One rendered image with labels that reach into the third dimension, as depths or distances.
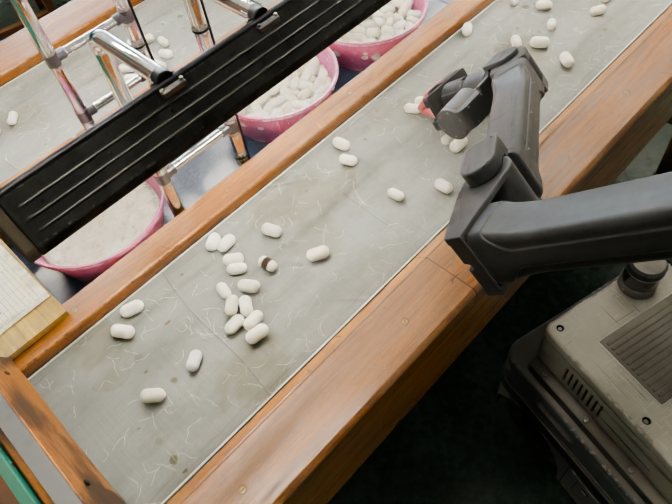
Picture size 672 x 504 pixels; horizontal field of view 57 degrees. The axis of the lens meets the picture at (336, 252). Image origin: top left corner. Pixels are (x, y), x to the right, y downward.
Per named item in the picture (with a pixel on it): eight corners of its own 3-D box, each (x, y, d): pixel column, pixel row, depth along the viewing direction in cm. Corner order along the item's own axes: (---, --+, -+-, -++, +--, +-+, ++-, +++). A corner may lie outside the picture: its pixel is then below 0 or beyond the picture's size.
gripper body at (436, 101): (419, 100, 106) (447, 90, 99) (456, 69, 109) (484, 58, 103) (438, 132, 108) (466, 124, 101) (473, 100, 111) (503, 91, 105)
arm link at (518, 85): (558, 239, 62) (500, 157, 59) (507, 261, 65) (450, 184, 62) (554, 86, 95) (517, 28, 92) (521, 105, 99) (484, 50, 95)
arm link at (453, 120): (550, 90, 94) (520, 43, 91) (509, 137, 90) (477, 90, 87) (495, 107, 104) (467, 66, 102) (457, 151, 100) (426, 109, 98)
